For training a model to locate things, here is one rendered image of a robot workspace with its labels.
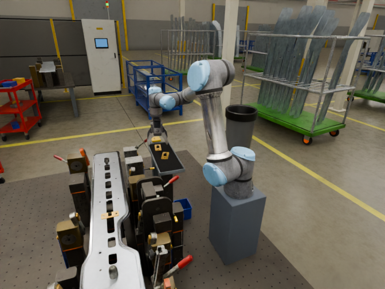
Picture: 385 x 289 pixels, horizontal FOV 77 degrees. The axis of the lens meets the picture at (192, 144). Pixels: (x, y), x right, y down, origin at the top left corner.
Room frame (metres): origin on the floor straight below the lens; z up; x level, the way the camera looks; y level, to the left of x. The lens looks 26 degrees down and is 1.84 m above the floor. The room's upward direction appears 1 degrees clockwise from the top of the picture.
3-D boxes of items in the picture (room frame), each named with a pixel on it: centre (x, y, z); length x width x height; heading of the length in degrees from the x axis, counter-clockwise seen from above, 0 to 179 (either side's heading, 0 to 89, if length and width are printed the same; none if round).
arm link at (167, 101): (1.31, 0.14, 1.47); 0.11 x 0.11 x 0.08; 39
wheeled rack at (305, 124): (4.83, -1.96, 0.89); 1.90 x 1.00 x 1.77; 31
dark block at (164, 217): (0.78, 0.12, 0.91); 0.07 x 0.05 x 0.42; 110
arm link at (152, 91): (1.37, 0.22, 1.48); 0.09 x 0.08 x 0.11; 39
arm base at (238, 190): (1.02, -0.24, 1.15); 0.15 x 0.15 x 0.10
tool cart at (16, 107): (4.11, 3.16, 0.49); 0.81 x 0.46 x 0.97; 13
